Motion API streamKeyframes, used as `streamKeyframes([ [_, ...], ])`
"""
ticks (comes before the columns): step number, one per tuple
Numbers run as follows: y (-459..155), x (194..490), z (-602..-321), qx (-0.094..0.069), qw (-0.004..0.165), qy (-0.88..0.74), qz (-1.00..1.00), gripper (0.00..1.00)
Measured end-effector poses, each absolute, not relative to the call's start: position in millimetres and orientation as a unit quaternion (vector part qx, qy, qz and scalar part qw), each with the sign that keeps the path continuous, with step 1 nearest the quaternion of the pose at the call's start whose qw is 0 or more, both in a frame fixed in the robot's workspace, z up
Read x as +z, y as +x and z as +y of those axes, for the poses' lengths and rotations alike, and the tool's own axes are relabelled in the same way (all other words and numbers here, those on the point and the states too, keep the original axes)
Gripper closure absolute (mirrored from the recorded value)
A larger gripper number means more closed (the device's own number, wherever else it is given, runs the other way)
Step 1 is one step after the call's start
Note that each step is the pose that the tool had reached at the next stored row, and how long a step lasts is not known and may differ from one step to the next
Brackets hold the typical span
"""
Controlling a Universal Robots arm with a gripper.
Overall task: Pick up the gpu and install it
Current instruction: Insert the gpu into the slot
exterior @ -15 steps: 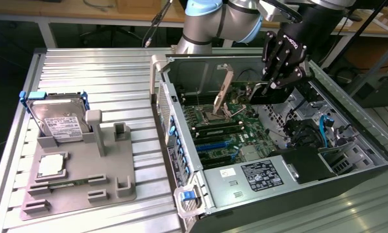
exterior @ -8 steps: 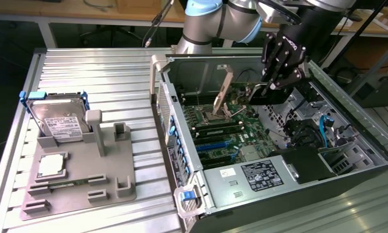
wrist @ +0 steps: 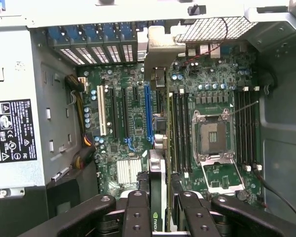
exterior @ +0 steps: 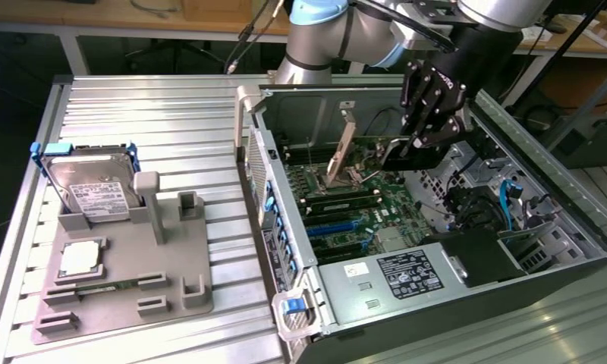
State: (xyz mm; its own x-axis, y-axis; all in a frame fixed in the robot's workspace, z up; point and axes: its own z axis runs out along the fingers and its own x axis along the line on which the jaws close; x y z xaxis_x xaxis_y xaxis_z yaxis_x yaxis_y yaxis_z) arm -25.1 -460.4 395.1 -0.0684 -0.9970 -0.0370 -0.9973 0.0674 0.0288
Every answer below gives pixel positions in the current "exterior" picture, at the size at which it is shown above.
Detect grey plastic parts rack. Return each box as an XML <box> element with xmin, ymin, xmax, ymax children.
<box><xmin>32</xmin><ymin>171</ymin><xmax>218</xmax><ymax>347</ymax></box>

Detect silver chipset heatsink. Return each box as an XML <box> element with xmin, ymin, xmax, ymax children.
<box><xmin>376</xmin><ymin>227</ymin><xmax>413</xmax><ymax>251</ymax></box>

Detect black hanging robot cable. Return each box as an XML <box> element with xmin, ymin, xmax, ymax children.
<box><xmin>225</xmin><ymin>0</ymin><xmax>287</xmax><ymax>76</ymax></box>

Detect silver disk bay cage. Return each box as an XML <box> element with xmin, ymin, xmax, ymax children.
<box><xmin>406</xmin><ymin>142</ymin><xmax>493</xmax><ymax>193</ymax></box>

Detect wooden desk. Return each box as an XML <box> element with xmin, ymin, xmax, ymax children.
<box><xmin>501</xmin><ymin>0</ymin><xmax>607</xmax><ymax>111</ymax></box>
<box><xmin>0</xmin><ymin>0</ymin><xmax>291</xmax><ymax>77</ymax></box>

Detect green RAM stick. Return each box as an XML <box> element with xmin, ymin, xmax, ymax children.
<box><xmin>74</xmin><ymin>279</ymin><xmax>149</xmax><ymax>296</ymax></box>

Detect dark equipment box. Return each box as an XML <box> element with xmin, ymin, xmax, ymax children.
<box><xmin>556</xmin><ymin>119</ymin><xmax>607</xmax><ymax>170</ymax></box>

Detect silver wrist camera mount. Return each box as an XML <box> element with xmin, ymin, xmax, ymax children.
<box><xmin>388</xmin><ymin>0</ymin><xmax>480</xmax><ymax>54</ymax></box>

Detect blue disk wire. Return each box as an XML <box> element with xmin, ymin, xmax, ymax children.
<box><xmin>496</xmin><ymin>177</ymin><xmax>526</xmax><ymax>233</ymax></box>

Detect black stand pole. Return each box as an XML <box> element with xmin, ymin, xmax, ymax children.
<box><xmin>549</xmin><ymin>0</ymin><xmax>607</xmax><ymax>61</ymax></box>

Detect black monitor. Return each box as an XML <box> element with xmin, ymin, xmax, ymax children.
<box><xmin>541</xmin><ymin>0</ymin><xmax>607</xmax><ymax>15</ymax></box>

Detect CPU socket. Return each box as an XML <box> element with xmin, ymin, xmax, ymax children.
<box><xmin>307</xmin><ymin>162</ymin><xmax>360</xmax><ymax>195</ymax></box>

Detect black RAM stick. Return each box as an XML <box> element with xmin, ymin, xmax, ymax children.
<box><xmin>303</xmin><ymin>195</ymin><xmax>385</xmax><ymax>216</ymax></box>

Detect aluminium frame strut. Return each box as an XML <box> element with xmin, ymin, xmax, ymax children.
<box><xmin>546</xmin><ymin>66</ymin><xmax>607</xmax><ymax>152</ymax></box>

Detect hard disk in blue carrier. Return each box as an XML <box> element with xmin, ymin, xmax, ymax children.
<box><xmin>27</xmin><ymin>142</ymin><xmax>142</xmax><ymax>225</ymax></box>

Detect grey power supply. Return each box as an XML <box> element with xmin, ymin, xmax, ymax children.
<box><xmin>317</xmin><ymin>242</ymin><xmax>484</xmax><ymax>331</ymax></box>

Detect silver CPU chip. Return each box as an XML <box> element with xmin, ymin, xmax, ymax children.
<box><xmin>59</xmin><ymin>244</ymin><xmax>103</xmax><ymax>280</ymax></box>

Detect green motherboard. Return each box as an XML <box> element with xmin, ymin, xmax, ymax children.
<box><xmin>283</xmin><ymin>143</ymin><xmax>430</xmax><ymax>266</ymax></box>

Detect silver socket cover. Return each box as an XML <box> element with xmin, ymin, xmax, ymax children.
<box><xmin>349</xmin><ymin>166</ymin><xmax>384</xmax><ymax>184</ymax></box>

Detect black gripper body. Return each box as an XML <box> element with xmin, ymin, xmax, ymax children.
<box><xmin>418</xmin><ymin>25</ymin><xmax>526</xmax><ymax>101</ymax></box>

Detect black wire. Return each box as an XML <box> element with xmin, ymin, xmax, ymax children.
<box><xmin>368</xmin><ymin>107</ymin><xmax>405</xmax><ymax>134</ymax></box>

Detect white plastic object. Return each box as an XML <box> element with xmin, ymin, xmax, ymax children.
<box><xmin>524</xmin><ymin>25</ymin><xmax>554</xmax><ymax>42</ymax></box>

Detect blue expansion slot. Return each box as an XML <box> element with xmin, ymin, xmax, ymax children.
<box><xmin>306</xmin><ymin>220</ymin><xmax>362</xmax><ymax>237</ymax></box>

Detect long black expansion slot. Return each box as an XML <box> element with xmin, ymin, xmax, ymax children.
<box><xmin>313</xmin><ymin>240</ymin><xmax>365</xmax><ymax>254</ymax></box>
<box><xmin>317</xmin><ymin>248</ymin><xmax>369</xmax><ymax>265</ymax></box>

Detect grey computer tower case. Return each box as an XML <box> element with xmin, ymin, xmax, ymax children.
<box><xmin>235</xmin><ymin>74</ymin><xmax>607</xmax><ymax>364</ymax></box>

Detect black chair base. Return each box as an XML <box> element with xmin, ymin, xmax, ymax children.
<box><xmin>125</xmin><ymin>36</ymin><xmax>233</xmax><ymax>74</ymax></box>

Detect NVIDIA graphics card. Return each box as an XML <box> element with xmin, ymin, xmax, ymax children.
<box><xmin>326</xmin><ymin>100</ymin><xmax>450</xmax><ymax>190</ymax></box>

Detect black disk bay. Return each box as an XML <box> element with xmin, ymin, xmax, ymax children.
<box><xmin>442</xmin><ymin>181</ymin><xmax>526</xmax><ymax>234</ymax></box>

